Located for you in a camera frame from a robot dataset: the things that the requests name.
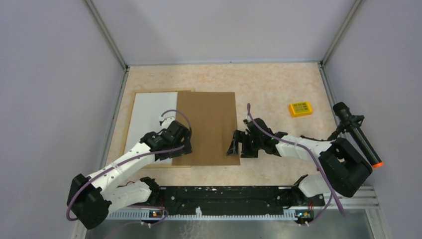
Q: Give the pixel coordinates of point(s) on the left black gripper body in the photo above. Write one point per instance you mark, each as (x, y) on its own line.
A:
(186, 150)

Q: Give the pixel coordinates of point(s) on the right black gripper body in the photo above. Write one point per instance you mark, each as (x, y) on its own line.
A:
(253, 145)

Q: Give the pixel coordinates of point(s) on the brown frame backing board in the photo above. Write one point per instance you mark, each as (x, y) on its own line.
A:
(213, 118)

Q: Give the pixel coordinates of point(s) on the sunflower photo print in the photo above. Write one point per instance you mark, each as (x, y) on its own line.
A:
(148, 122)

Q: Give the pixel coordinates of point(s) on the light wooden picture frame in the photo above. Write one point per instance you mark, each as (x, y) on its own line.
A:
(127, 132)

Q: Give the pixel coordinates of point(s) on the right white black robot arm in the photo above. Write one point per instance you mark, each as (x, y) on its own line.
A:
(341, 168)

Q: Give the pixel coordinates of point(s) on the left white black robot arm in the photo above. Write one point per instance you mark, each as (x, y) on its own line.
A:
(93, 197)

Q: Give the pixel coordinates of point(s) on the yellow calculator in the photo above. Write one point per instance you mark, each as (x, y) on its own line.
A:
(300, 109)

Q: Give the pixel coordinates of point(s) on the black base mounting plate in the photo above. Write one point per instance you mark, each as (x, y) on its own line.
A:
(231, 200)

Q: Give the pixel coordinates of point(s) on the black microphone tripod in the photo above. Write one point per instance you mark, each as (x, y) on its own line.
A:
(351, 125)

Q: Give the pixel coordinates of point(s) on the black microphone orange tip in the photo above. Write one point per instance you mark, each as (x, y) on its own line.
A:
(341, 110)

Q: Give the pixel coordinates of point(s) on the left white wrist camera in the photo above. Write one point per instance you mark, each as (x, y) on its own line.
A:
(165, 120)

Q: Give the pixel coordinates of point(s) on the white toothed cable rail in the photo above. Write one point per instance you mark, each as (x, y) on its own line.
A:
(147, 215)

